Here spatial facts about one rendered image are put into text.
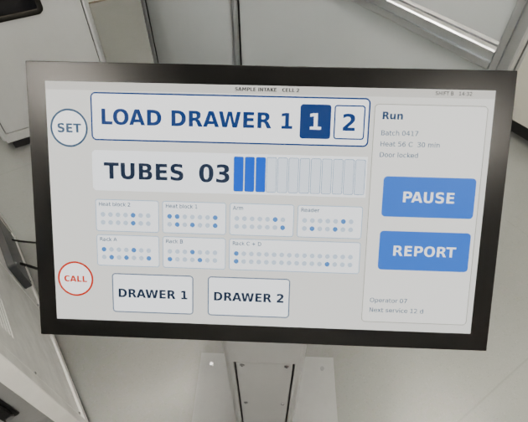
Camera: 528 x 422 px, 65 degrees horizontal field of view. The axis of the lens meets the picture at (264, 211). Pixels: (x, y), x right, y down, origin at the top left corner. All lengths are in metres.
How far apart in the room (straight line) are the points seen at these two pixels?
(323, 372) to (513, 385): 0.64
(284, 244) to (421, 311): 0.17
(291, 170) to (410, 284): 0.18
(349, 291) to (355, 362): 1.08
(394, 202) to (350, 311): 0.13
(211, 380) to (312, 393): 0.33
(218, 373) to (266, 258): 1.04
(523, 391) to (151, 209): 1.47
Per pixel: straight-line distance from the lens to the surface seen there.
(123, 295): 0.52
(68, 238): 0.52
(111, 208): 0.49
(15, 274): 1.56
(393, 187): 0.47
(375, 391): 1.54
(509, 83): 0.52
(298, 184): 0.46
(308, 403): 1.46
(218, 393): 1.47
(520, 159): 2.52
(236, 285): 0.48
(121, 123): 0.49
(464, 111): 0.50
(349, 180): 0.46
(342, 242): 0.47
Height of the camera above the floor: 1.43
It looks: 49 degrees down
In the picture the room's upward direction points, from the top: straight up
